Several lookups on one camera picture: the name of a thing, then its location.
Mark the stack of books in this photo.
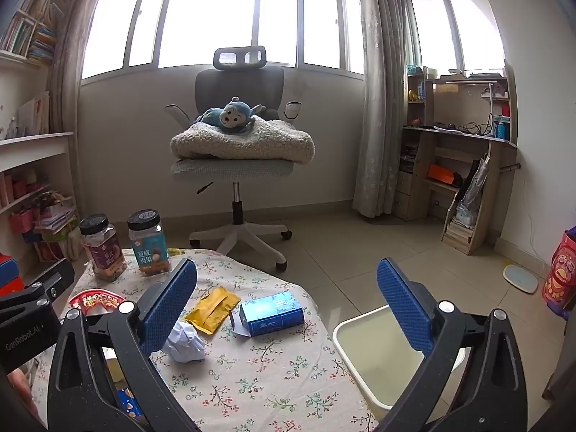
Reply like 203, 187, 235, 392
443, 218, 478, 246

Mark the wooden desk with shelves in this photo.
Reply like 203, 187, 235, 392
396, 60, 518, 255

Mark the pink storage basket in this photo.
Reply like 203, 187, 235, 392
9, 209, 37, 235

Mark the row of books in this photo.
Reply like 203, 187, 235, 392
0, 13, 57, 61

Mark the grey office chair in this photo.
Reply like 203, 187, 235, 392
164, 46, 302, 271

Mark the yellow snack wrapper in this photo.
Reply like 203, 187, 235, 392
184, 287, 241, 334

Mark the orange box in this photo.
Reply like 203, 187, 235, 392
427, 164, 462, 186

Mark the white bookshelf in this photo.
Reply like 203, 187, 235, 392
0, 0, 86, 262

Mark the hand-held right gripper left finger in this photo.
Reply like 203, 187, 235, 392
47, 257, 201, 432

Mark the blue plush monkey toy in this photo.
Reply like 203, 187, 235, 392
194, 96, 264, 135

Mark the round bathroom scale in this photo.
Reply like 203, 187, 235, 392
503, 264, 539, 294

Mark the purple label nut jar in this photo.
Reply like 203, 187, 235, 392
80, 213, 127, 282

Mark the small window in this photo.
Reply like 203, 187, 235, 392
407, 0, 507, 73

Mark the white paper ball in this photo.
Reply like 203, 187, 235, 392
162, 321, 207, 363

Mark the blue label nut jar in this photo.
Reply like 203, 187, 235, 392
127, 209, 171, 277

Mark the large window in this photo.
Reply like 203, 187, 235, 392
81, 0, 365, 79

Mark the blue cardboard box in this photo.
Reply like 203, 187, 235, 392
229, 292, 306, 338

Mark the red printed bag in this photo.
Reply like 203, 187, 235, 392
542, 227, 576, 320

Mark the beige fleece blanket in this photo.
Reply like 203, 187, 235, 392
170, 117, 316, 163

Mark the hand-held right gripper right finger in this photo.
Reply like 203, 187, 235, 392
375, 257, 529, 432

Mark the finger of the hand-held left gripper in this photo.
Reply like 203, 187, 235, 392
0, 258, 76, 312

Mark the red instant noodle cup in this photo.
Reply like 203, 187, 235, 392
69, 290, 129, 320

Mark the blue snack packet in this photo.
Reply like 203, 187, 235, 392
116, 387, 140, 419

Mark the floral tablecloth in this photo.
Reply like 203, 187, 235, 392
33, 247, 379, 432

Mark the white trash bin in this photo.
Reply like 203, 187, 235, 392
332, 303, 466, 421

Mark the beige curtain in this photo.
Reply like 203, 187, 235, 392
353, 0, 412, 221
47, 0, 113, 136

